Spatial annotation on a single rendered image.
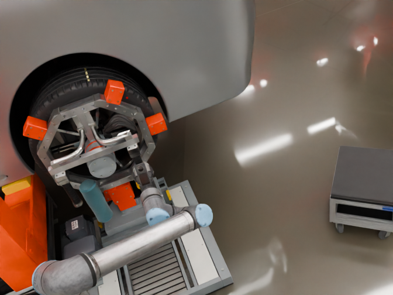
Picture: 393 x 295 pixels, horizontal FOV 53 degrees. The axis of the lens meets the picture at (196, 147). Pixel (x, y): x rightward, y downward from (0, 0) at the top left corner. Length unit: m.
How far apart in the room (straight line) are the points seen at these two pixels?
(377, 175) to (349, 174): 0.14
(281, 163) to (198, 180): 0.61
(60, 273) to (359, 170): 1.66
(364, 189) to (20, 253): 1.71
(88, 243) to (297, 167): 1.48
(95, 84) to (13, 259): 0.86
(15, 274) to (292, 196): 1.67
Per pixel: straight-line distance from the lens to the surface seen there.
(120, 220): 2.54
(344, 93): 3.50
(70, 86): 1.98
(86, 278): 1.36
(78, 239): 2.37
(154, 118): 2.05
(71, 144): 2.15
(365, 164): 2.41
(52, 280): 1.38
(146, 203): 1.69
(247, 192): 2.74
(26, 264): 2.01
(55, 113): 1.94
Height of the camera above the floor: 2.04
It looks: 40 degrees down
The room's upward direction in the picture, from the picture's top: 16 degrees counter-clockwise
